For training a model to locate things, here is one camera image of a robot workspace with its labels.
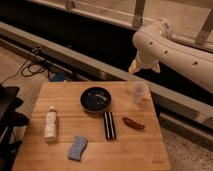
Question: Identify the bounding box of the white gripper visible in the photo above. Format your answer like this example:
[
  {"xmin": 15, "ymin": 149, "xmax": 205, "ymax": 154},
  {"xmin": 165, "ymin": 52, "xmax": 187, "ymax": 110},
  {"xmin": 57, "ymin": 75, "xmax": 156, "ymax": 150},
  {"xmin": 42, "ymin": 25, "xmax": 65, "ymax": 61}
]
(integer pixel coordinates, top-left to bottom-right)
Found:
[{"xmin": 128, "ymin": 50, "xmax": 160, "ymax": 74}]

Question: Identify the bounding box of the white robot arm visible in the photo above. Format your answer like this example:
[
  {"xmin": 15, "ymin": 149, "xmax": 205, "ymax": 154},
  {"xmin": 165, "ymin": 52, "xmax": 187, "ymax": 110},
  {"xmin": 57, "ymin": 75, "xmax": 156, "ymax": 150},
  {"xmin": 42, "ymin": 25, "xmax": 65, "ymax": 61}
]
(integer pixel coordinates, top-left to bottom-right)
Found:
[{"xmin": 128, "ymin": 18, "xmax": 213, "ymax": 94}]

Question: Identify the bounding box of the red chili pepper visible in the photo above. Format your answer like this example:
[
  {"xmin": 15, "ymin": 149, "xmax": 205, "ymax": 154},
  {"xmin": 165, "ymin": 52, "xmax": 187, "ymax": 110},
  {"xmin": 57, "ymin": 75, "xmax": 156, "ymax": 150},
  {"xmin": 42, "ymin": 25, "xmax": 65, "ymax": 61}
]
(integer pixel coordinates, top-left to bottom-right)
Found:
[{"xmin": 123, "ymin": 117, "xmax": 145, "ymax": 130}]

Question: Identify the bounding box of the dark blue bowl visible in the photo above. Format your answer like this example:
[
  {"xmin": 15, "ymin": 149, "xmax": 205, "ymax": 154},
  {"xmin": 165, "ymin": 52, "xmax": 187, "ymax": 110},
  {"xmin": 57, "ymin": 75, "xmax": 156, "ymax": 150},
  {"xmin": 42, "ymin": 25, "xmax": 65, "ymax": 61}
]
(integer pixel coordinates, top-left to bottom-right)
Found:
[{"xmin": 80, "ymin": 87, "xmax": 111, "ymax": 113}]

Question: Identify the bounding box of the wooden table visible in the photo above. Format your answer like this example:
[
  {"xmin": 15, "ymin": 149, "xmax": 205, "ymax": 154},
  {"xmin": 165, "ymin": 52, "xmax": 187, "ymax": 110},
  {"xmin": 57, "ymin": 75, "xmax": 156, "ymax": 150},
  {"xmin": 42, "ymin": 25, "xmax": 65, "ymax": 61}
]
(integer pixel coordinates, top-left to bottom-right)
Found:
[{"xmin": 12, "ymin": 82, "xmax": 170, "ymax": 171}]

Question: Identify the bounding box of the blue object on floor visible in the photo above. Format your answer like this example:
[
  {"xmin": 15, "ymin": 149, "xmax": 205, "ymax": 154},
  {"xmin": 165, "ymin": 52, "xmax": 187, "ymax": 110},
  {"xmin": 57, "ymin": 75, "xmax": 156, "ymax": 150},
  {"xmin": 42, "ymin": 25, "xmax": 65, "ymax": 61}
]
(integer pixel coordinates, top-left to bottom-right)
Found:
[{"xmin": 49, "ymin": 74, "xmax": 65, "ymax": 82}]

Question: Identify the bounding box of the blue sponge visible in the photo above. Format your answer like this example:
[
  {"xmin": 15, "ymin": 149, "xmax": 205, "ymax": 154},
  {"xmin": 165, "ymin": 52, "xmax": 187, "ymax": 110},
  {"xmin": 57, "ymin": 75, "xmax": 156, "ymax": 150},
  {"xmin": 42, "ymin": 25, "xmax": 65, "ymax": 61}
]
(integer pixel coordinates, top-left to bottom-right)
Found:
[{"xmin": 68, "ymin": 136, "xmax": 87, "ymax": 161}]

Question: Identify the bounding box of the white plastic bottle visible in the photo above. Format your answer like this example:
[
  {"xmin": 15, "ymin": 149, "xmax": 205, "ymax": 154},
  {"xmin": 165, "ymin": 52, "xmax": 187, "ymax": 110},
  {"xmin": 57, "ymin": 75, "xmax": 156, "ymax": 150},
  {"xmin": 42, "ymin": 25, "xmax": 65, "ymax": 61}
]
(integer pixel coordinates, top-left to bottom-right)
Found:
[{"xmin": 44, "ymin": 106, "xmax": 57, "ymax": 142}]

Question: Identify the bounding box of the black chair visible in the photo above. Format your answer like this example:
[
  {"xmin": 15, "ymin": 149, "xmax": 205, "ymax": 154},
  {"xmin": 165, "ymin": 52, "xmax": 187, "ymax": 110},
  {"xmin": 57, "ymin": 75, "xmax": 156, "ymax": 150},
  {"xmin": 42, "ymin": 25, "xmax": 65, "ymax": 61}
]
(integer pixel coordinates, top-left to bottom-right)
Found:
[{"xmin": 0, "ymin": 84, "xmax": 29, "ymax": 171}]

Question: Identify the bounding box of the black cable on floor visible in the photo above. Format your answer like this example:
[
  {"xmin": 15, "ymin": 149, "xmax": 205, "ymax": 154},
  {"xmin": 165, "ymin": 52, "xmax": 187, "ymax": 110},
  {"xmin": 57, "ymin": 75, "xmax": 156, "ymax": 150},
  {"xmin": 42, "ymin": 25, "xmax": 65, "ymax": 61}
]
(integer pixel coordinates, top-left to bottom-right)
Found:
[{"xmin": 0, "ymin": 46, "xmax": 64, "ymax": 85}]

